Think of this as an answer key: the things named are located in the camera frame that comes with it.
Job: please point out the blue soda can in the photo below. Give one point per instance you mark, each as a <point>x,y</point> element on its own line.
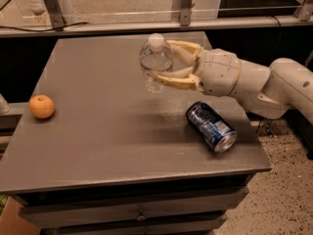
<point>214,129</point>

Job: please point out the cardboard box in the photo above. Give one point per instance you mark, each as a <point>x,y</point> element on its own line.
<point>12,224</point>

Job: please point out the metal drawer knob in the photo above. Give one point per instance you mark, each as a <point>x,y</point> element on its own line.
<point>141,217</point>

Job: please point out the orange fruit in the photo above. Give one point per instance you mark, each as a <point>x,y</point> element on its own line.
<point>41,106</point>

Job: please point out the grey drawer cabinet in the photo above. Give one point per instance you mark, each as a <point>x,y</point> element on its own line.
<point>112,150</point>

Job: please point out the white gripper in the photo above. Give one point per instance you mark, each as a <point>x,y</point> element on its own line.
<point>219,71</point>

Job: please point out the grey metal bracket left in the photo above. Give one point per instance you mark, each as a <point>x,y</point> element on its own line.
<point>55,14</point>

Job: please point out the grey metal bracket centre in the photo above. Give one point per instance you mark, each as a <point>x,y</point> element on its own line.
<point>185,12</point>

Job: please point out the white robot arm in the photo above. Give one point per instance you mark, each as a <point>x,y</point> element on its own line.
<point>266,91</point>

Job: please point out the grey metal bracket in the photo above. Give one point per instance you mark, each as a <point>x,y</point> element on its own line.
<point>55,14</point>
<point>185,12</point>

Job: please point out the clear plastic water bottle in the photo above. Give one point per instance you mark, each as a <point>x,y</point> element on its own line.
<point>155,55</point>

